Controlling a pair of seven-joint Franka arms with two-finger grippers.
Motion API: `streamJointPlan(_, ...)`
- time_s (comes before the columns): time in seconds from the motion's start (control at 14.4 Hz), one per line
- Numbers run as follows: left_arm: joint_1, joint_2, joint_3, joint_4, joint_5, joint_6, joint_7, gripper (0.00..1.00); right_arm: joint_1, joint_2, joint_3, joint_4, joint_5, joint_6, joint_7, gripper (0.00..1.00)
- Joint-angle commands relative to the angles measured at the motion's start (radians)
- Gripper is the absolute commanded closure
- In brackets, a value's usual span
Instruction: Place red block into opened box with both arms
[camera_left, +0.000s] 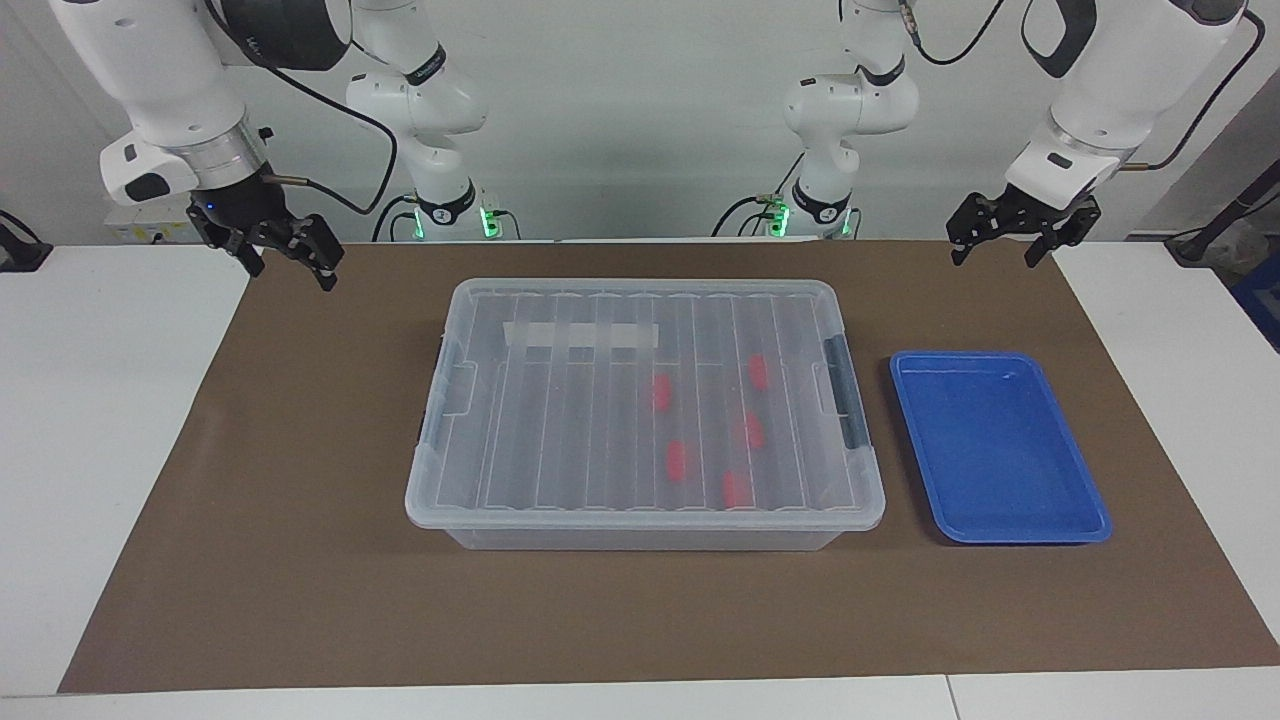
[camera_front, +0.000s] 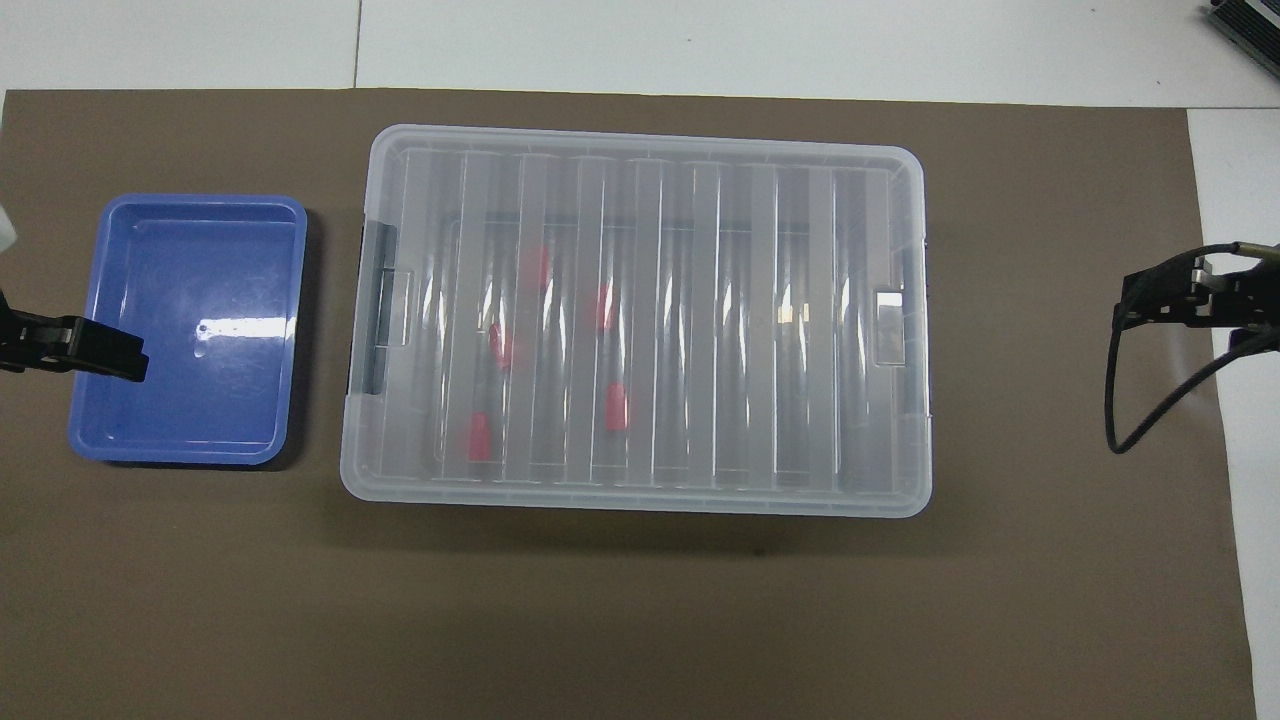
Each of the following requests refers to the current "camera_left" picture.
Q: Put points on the clear plastic storage box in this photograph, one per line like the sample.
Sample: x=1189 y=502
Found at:
x=640 y=540

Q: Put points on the red block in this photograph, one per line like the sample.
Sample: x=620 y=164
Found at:
x=758 y=371
x=736 y=488
x=677 y=460
x=661 y=392
x=752 y=431

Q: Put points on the grey box latch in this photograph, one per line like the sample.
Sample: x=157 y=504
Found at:
x=846 y=390

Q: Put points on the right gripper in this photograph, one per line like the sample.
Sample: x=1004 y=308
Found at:
x=240 y=205

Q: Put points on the clear plastic lidded box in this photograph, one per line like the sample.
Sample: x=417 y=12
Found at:
x=580 y=430

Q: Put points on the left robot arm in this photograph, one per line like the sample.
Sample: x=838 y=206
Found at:
x=1120 y=70

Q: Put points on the black stand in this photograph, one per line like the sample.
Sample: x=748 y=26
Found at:
x=20 y=250
x=1220 y=215

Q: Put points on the blue plastic tray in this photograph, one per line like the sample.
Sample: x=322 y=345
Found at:
x=1000 y=450

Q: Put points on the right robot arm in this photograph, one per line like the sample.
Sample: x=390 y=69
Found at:
x=170 y=70

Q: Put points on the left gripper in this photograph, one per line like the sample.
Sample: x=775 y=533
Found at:
x=1035 y=212

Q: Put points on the blue crate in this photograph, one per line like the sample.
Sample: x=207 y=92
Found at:
x=1262 y=305

